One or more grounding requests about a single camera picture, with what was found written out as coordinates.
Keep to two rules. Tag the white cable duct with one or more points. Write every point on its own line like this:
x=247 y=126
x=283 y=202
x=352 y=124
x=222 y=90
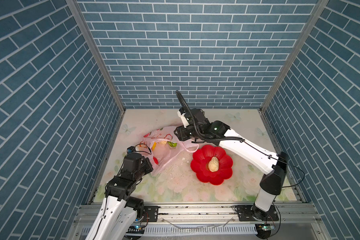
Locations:
x=193 y=230

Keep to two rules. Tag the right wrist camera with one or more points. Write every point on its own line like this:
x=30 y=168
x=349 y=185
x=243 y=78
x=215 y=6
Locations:
x=186 y=117

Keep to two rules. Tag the green fake fruit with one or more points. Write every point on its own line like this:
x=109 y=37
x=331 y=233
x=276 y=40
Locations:
x=172 y=144

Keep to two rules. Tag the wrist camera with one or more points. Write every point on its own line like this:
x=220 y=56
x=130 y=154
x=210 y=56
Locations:
x=186 y=117
x=131 y=149

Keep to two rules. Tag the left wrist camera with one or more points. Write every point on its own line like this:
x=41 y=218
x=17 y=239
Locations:
x=131 y=149

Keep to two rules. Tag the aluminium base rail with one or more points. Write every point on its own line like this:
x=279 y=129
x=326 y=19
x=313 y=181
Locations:
x=286 y=221

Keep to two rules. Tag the pink plastic bag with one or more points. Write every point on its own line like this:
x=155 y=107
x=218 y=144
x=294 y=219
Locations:
x=154 y=144

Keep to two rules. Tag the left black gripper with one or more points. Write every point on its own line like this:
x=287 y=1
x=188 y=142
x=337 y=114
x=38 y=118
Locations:
x=146 y=162

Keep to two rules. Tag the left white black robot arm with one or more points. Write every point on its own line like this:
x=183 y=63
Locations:
x=119 y=209

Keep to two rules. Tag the red flower-shaped bowl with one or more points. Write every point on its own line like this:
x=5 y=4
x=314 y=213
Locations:
x=200 y=161

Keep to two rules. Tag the red fake apple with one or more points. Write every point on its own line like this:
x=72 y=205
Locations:
x=156 y=160

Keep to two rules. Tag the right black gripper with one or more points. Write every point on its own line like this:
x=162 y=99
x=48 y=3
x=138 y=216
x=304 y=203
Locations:
x=179 y=132

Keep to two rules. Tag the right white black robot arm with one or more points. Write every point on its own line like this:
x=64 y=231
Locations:
x=272 y=165

